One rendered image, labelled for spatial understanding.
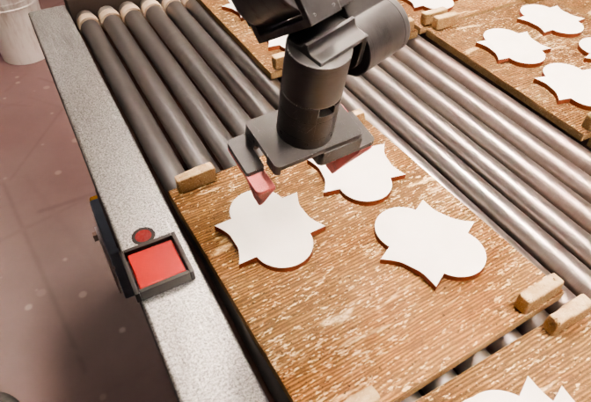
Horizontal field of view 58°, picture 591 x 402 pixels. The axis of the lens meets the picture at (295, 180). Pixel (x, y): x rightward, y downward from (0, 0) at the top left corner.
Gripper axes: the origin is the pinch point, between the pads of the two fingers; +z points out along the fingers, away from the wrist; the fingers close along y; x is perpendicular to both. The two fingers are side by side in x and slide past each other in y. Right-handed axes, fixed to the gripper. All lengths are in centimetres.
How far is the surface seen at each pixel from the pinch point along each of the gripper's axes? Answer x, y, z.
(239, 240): 1.7, -6.0, 11.8
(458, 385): -26.6, 4.9, 6.6
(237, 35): 51, 19, 24
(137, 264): 5.8, -18.4, 14.3
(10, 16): 222, -17, 130
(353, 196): 0.6, 11.3, 11.8
